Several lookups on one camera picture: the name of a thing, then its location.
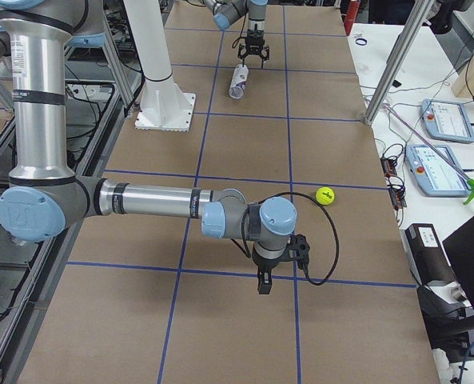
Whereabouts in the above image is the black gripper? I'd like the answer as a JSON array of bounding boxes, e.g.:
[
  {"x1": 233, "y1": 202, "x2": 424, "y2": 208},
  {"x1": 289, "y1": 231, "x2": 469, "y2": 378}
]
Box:
[
  {"x1": 237, "y1": 29, "x2": 269, "y2": 67},
  {"x1": 252, "y1": 254, "x2": 288, "y2": 294}
]

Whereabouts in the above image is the white blue tennis ball can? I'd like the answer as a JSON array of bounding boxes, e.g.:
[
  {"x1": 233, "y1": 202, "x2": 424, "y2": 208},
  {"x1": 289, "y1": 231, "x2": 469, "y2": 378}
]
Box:
[{"x1": 229, "y1": 63, "x2": 249, "y2": 100}]

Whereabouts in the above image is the yellow Wilson tennis ball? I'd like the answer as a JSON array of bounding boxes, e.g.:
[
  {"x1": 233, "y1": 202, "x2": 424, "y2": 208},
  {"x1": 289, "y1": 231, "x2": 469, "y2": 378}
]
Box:
[{"x1": 315, "y1": 186, "x2": 335, "y2": 206}]

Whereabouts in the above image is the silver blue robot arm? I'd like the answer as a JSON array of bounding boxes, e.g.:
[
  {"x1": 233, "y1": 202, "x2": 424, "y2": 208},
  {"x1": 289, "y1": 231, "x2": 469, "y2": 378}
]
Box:
[
  {"x1": 0, "y1": 1, "x2": 309, "y2": 294},
  {"x1": 199, "y1": 0, "x2": 269, "y2": 66}
]

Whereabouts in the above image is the red cylinder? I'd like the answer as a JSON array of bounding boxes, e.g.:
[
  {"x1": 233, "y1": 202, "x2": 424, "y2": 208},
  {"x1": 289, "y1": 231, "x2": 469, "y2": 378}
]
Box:
[{"x1": 344, "y1": 0, "x2": 360, "y2": 35}]

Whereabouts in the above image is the black box with label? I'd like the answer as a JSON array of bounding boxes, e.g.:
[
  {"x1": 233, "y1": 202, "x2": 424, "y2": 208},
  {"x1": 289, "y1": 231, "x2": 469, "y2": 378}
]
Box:
[{"x1": 404, "y1": 223, "x2": 456, "y2": 286}]

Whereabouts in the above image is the lower blue teach pendant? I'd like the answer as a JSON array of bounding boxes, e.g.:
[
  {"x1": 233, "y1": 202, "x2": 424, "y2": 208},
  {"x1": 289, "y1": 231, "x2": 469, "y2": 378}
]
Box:
[{"x1": 405, "y1": 144, "x2": 471, "y2": 198}]

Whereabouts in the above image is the blue teach pendant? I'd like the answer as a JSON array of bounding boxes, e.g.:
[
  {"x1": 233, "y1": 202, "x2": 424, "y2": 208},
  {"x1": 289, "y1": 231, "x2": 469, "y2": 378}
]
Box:
[
  {"x1": 421, "y1": 99, "x2": 474, "y2": 144},
  {"x1": 405, "y1": 144, "x2": 471, "y2": 198}
]

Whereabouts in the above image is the upper blue teach pendant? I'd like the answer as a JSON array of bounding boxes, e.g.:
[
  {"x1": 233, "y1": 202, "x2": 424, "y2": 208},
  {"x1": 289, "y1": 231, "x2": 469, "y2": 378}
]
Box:
[{"x1": 421, "y1": 99, "x2": 474, "y2": 144}]

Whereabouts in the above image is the black camera cable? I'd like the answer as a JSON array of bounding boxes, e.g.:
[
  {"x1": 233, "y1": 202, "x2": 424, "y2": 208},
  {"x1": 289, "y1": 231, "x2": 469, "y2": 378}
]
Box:
[{"x1": 229, "y1": 191, "x2": 340, "y2": 286}]

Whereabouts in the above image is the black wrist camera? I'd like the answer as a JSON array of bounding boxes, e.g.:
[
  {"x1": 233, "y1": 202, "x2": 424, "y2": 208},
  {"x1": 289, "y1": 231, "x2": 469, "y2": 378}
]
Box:
[{"x1": 290, "y1": 234, "x2": 310, "y2": 271}]

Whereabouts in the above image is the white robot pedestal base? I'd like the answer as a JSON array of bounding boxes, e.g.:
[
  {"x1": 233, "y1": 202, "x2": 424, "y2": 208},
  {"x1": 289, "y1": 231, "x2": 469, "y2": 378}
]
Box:
[{"x1": 124, "y1": 0, "x2": 196, "y2": 132}]

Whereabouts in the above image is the aluminium frame post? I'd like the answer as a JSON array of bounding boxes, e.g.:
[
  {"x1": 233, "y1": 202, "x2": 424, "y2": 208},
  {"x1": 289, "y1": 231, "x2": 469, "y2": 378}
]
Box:
[{"x1": 363, "y1": 0, "x2": 433, "y2": 126}]

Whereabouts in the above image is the green handled reacher grabber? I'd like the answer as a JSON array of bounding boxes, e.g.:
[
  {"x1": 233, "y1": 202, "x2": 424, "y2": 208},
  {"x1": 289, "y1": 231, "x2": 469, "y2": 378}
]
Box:
[{"x1": 383, "y1": 103, "x2": 474, "y2": 205}]

